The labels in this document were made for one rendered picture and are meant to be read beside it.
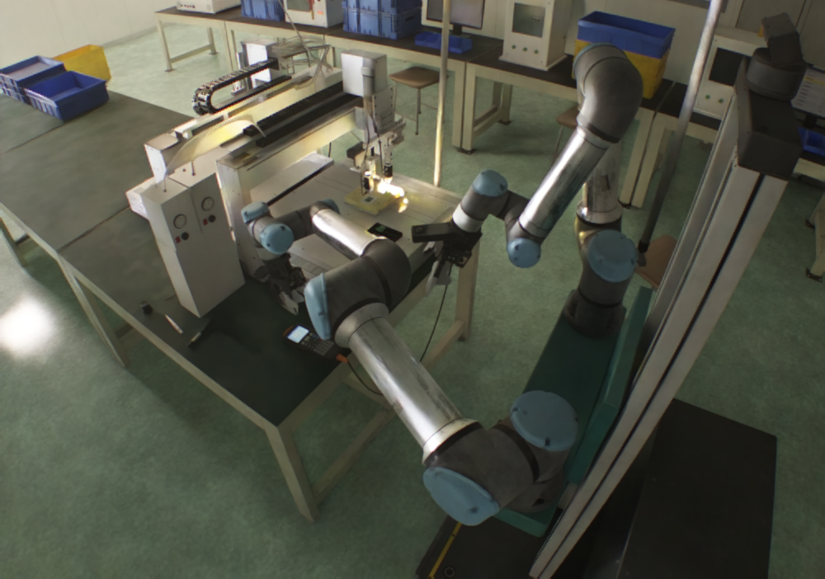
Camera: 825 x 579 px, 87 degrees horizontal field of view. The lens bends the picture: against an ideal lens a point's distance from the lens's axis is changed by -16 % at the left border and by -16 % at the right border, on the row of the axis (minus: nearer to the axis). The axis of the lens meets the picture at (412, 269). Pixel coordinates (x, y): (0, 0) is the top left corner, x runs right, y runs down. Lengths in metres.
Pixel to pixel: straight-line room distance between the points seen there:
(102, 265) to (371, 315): 1.55
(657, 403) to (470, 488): 0.34
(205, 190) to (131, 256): 0.70
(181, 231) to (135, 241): 0.72
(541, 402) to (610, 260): 0.44
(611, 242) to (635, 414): 0.45
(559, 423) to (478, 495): 0.18
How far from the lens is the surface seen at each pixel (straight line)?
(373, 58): 1.88
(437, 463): 0.82
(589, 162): 1.05
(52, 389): 3.03
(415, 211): 1.99
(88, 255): 2.38
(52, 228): 2.70
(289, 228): 1.30
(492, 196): 1.22
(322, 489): 2.05
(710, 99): 3.74
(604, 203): 1.26
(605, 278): 1.20
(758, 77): 0.75
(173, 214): 1.61
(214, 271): 1.80
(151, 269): 2.14
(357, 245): 1.12
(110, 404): 2.78
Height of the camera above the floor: 1.99
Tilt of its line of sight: 41 degrees down
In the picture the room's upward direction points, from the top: straight up
